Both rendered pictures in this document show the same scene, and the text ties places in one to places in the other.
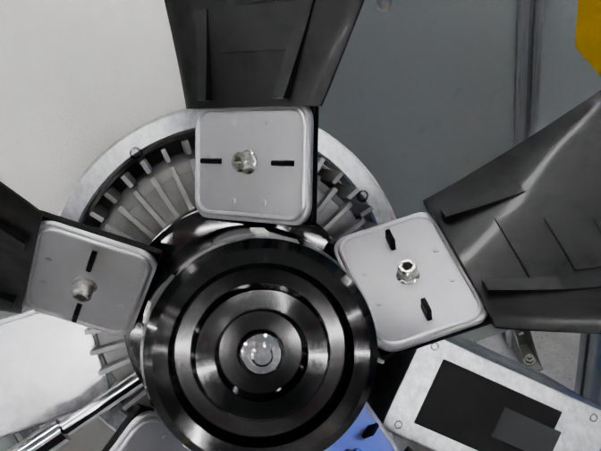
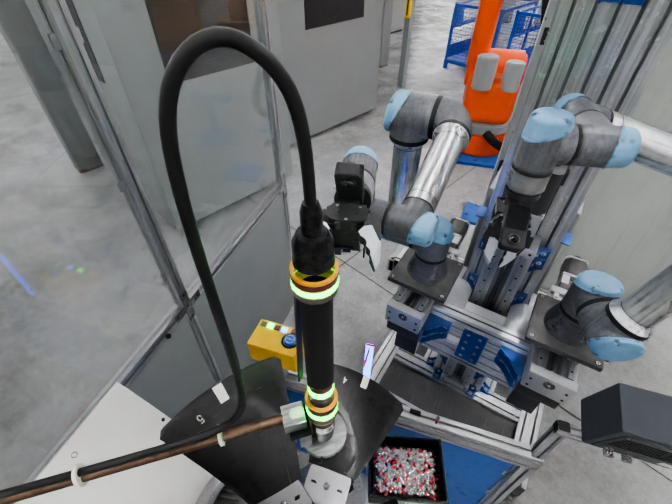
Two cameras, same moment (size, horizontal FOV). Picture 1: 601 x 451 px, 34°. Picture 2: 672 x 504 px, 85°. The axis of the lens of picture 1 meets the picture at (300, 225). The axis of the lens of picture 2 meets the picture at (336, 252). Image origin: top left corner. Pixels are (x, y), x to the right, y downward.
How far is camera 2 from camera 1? 51 cm
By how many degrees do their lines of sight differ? 44
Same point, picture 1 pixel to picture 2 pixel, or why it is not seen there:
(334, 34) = (294, 458)
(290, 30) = (280, 466)
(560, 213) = not seen: hidden behind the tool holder
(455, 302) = (342, 482)
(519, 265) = (345, 459)
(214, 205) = not seen: outside the picture
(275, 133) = (289, 491)
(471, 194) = not seen: hidden behind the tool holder
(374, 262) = (316, 491)
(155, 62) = (182, 489)
